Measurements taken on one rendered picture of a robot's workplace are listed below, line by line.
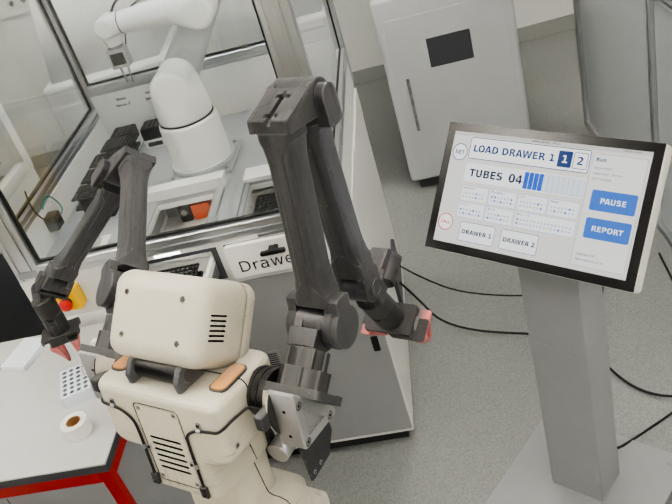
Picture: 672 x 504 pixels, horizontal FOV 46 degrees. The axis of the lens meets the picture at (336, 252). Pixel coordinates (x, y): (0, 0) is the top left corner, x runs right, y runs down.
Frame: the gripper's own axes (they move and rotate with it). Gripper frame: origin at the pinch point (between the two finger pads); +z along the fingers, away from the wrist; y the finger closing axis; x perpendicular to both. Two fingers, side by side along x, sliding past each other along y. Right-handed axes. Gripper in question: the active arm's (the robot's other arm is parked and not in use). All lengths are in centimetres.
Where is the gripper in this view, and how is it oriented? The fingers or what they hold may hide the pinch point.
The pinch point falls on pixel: (75, 355)
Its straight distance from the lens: 226.1
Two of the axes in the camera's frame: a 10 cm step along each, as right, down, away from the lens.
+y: -9.4, 3.5, -0.6
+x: 2.3, 4.7, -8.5
